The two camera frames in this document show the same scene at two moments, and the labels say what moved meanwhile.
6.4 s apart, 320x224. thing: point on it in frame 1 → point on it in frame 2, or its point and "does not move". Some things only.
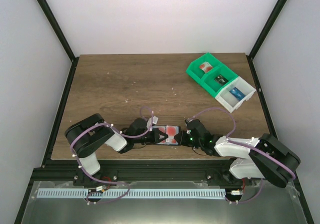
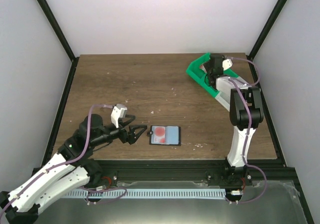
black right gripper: x=186 y=137 → x=211 y=76
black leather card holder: x=170 y=131 does not move
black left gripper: x=153 y=137 → x=125 y=133
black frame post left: x=57 y=30 does not move
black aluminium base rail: x=114 y=171 does not move
